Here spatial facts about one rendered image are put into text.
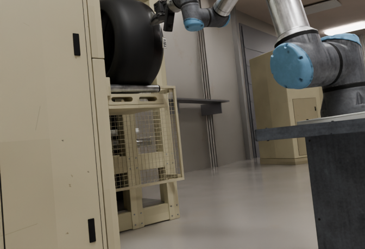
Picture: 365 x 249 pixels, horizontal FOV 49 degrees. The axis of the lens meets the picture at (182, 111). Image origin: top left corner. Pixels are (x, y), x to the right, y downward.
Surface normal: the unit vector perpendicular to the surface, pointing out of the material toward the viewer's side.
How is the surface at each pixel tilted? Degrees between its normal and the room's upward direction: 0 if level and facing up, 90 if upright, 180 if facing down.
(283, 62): 98
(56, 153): 90
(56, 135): 90
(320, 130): 90
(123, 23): 80
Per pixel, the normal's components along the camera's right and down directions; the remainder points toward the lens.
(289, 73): -0.84, 0.18
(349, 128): -0.58, 0.00
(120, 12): -0.14, -0.40
